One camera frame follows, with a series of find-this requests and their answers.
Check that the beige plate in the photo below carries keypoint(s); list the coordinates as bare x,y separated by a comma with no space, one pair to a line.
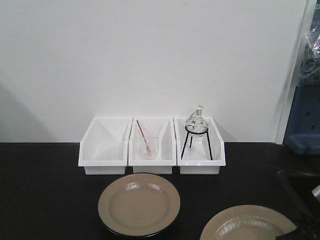
247,222
139,205

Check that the glass beaker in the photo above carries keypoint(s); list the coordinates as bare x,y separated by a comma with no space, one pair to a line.
148,143

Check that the middle white bin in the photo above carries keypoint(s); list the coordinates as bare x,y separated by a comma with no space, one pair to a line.
167,156

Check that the white bin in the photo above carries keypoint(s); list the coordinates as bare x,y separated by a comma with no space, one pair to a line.
167,156
104,147
196,159

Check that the red stirring rod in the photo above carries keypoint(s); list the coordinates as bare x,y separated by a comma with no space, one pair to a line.
144,139

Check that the glass alcohol lamp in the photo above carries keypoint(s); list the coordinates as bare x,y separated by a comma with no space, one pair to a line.
196,124

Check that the right white bin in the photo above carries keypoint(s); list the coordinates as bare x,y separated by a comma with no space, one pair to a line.
196,159

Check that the left white bin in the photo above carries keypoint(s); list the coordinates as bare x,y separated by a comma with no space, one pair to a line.
104,147

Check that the grey pegboard drying rack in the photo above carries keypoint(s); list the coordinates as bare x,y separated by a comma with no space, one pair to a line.
302,133

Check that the black lab sink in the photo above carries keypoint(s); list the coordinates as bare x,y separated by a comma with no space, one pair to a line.
304,190

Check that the plastic bag of pegs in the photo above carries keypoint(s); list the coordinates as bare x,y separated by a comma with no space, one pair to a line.
309,72

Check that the black wire tripod stand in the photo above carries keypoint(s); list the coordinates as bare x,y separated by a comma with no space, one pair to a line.
205,131

